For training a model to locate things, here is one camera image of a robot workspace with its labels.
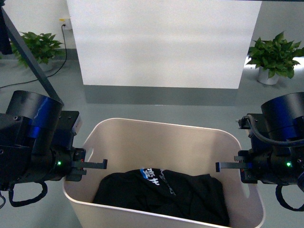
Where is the right potted green plant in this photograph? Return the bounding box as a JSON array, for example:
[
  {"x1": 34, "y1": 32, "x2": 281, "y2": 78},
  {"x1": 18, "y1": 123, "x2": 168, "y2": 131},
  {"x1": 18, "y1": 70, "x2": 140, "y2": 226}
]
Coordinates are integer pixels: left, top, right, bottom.
[{"x1": 248, "y1": 32, "x2": 304, "y2": 86}]

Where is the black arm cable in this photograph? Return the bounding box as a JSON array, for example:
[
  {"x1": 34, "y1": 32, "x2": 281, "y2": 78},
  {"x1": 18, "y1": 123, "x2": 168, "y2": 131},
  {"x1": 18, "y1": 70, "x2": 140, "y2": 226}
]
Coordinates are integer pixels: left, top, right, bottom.
[
  {"x1": 275, "y1": 184, "x2": 304, "y2": 211},
  {"x1": 0, "y1": 181, "x2": 48, "y2": 209}
]

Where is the grey clothes rack frame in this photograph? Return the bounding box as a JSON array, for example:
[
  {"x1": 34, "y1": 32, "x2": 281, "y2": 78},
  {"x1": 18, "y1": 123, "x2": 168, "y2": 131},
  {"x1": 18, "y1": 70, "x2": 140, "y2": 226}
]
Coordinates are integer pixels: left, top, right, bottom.
[{"x1": 0, "y1": 0, "x2": 64, "y2": 104}]

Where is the black power cable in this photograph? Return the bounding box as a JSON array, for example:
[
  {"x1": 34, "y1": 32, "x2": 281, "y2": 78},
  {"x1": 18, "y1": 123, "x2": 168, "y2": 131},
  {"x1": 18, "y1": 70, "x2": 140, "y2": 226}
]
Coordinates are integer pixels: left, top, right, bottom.
[{"x1": 0, "y1": 23, "x2": 68, "y2": 89}]

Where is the white wall socket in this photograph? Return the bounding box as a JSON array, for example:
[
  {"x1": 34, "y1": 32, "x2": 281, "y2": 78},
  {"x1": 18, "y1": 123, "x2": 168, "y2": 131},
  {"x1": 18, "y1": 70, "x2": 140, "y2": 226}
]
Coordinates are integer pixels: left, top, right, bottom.
[{"x1": 59, "y1": 18, "x2": 72, "y2": 30}]

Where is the black hanging garment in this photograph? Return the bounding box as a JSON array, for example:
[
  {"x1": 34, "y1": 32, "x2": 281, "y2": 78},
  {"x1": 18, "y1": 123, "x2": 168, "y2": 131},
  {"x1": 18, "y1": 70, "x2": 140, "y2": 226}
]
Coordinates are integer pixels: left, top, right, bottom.
[{"x1": 0, "y1": 10, "x2": 12, "y2": 55}]

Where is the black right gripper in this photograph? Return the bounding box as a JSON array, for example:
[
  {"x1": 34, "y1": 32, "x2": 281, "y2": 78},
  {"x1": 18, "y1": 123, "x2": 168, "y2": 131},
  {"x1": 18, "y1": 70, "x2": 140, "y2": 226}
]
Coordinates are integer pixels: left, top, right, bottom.
[{"x1": 216, "y1": 150, "x2": 301, "y2": 184}]

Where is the black printed t-shirt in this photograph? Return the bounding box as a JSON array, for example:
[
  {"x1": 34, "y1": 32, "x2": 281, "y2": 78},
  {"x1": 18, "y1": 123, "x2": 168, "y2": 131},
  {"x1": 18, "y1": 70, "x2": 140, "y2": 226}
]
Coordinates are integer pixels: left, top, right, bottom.
[{"x1": 93, "y1": 168, "x2": 230, "y2": 226}]

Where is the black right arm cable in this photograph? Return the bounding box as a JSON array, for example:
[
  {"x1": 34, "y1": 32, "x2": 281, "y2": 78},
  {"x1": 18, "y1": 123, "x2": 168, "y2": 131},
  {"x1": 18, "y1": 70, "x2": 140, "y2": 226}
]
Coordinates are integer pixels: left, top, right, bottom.
[{"x1": 275, "y1": 184, "x2": 304, "y2": 211}]

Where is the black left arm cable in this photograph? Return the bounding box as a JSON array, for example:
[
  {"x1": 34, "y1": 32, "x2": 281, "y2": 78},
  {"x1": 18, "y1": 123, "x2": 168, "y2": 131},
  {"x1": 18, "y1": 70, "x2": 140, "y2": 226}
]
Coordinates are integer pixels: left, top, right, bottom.
[{"x1": 0, "y1": 181, "x2": 48, "y2": 209}]

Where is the potted green plant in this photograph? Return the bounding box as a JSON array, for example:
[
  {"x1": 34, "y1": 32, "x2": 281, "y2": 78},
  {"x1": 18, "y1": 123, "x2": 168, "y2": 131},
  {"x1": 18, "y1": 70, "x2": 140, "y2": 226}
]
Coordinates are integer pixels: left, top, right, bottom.
[
  {"x1": 21, "y1": 31, "x2": 64, "y2": 72},
  {"x1": 248, "y1": 32, "x2": 304, "y2": 86}
]

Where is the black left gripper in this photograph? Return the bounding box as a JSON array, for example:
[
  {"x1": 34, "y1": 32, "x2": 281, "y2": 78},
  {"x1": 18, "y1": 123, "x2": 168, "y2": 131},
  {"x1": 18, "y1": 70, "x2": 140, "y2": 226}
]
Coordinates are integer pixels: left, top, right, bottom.
[{"x1": 48, "y1": 146, "x2": 107, "y2": 181}]

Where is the beige plastic laundry hamper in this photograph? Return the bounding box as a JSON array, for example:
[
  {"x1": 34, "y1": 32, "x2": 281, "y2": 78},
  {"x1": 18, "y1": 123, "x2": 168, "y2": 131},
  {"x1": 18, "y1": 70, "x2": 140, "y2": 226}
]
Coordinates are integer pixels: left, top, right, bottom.
[{"x1": 63, "y1": 118, "x2": 265, "y2": 228}]

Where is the left potted green plant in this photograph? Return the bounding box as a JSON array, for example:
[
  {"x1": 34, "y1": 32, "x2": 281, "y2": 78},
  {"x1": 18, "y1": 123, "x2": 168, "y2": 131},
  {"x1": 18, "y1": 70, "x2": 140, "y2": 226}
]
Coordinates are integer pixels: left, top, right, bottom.
[{"x1": 21, "y1": 31, "x2": 64, "y2": 72}]

